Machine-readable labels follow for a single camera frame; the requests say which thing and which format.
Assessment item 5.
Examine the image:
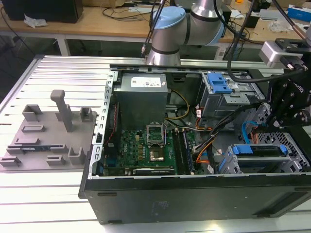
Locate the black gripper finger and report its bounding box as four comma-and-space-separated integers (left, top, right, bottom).
269, 109, 306, 129
266, 77, 290, 128

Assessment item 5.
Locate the orange red power wire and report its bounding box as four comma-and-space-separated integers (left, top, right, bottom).
251, 127, 268, 145

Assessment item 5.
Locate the hard disk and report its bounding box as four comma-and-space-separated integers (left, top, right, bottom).
230, 144, 289, 168

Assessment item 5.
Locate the metal disk bay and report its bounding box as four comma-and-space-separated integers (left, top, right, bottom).
218, 104, 311, 174

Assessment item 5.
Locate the black RAM slot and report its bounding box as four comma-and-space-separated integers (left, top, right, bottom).
172, 128, 187, 175

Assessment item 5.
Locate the metal optical drive cage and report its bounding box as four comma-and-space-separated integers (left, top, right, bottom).
197, 71, 266, 120

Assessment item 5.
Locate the blue plastic drive latch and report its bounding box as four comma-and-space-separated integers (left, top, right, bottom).
207, 72, 233, 95

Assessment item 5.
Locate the clear plastic packaging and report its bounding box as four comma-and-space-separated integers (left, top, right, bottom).
269, 19, 294, 32

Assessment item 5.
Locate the small black box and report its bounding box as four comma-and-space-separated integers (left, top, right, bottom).
243, 13, 260, 28

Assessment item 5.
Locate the blue cardboard box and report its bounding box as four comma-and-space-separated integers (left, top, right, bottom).
286, 4, 311, 23

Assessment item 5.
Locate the flat grey box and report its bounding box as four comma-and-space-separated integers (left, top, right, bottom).
259, 9, 285, 20

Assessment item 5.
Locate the green RAM stick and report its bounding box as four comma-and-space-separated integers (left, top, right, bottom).
182, 130, 195, 172

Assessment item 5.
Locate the metal socket cover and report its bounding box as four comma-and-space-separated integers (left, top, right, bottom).
145, 123, 165, 147

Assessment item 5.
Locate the grey power supply unit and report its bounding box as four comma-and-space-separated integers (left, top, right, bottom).
113, 72, 169, 125

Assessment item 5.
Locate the black graphics card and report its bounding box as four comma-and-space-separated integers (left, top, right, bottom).
124, 166, 176, 176

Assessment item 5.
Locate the black PC case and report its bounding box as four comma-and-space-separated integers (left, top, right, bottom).
77, 63, 311, 225

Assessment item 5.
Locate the green motherboard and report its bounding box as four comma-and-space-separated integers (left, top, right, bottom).
104, 128, 203, 176

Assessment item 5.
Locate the wooden desk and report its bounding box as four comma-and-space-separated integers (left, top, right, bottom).
0, 0, 311, 47

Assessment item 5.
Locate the grey parts rack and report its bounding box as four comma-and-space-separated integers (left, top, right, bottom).
0, 89, 99, 172

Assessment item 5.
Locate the RAM stick with blue label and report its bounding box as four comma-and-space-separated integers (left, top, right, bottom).
21, 145, 53, 152

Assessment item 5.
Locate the black computer tower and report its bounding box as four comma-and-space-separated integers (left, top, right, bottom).
1, 0, 84, 24

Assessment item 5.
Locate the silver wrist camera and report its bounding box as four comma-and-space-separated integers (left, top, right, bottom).
258, 40, 290, 69

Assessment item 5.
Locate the black cable bundle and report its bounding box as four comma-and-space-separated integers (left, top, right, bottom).
194, 101, 264, 151

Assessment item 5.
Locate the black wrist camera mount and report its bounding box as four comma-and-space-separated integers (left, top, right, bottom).
274, 38, 311, 71

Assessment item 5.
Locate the thick black looping cable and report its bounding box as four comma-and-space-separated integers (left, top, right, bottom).
226, 0, 292, 83

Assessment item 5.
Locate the black cable with copper sleeve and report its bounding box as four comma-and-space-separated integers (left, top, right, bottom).
271, 0, 307, 41

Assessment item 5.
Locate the yellow and black wire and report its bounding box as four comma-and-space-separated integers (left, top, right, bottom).
165, 89, 190, 120

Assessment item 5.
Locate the orange wire bundle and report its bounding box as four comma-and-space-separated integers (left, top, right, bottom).
194, 143, 212, 168

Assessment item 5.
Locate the black cable with metal plug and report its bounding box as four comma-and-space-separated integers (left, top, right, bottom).
140, 0, 169, 58

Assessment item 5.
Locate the thin red wire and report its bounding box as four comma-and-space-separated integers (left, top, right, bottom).
108, 103, 120, 144

